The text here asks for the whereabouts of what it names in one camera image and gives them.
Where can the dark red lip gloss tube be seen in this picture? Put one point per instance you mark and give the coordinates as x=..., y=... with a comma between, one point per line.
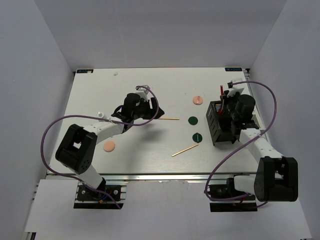
x=221, y=90

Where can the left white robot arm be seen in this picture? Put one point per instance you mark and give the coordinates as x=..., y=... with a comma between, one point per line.
x=76, y=150

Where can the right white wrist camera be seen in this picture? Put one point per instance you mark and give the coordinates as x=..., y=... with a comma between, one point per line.
x=234, y=87

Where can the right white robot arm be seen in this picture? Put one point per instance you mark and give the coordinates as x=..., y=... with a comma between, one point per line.
x=276, y=177

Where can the pink powder puff with ribbon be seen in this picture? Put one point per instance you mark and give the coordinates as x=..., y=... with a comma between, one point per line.
x=197, y=100

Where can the black slotted organizer box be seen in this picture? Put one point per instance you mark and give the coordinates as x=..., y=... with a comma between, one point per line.
x=222, y=128

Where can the lower green round compact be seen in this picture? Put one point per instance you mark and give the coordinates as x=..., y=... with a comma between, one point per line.
x=197, y=137

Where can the blue corner sticker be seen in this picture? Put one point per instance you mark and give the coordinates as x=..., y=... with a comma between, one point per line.
x=233, y=69
x=84, y=71

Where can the green round compact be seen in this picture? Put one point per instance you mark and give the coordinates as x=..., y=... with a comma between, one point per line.
x=197, y=137
x=192, y=120

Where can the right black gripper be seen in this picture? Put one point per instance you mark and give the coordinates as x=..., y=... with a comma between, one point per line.
x=226, y=99

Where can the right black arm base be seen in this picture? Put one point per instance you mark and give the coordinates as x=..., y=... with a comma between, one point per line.
x=229, y=200

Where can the upper green round compact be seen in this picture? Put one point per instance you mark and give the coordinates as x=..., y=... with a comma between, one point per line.
x=192, y=120

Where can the plain pink powder puff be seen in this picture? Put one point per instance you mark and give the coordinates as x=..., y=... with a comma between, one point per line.
x=109, y=146

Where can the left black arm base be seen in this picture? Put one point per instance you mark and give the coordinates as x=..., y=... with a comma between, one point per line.
x=92, y=200

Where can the right blue corner sticker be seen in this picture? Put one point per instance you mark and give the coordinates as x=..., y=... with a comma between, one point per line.
x=233, y=69

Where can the aluminium table rail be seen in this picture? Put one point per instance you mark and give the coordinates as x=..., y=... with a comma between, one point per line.
x=155, y=177

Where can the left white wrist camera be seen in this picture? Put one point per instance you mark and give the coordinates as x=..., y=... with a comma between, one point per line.
x=142, y=91

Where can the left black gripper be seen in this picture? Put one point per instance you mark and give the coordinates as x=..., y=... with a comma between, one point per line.
x=152, y=112

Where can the white slotted organizer box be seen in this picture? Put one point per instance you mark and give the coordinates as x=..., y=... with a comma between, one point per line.
x=255, y=118

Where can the wooden stick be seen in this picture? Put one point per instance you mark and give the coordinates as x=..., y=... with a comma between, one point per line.
x=184, y=150
x=169, y=118

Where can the white bottle blue label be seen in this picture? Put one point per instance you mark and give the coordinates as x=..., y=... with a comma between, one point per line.
x=101, y=116

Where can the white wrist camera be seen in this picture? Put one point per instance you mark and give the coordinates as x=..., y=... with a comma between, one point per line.
x=142, y=91
x=234, y=87

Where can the left blue corner sticker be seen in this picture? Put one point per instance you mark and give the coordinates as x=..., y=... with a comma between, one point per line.
x=84, y=71

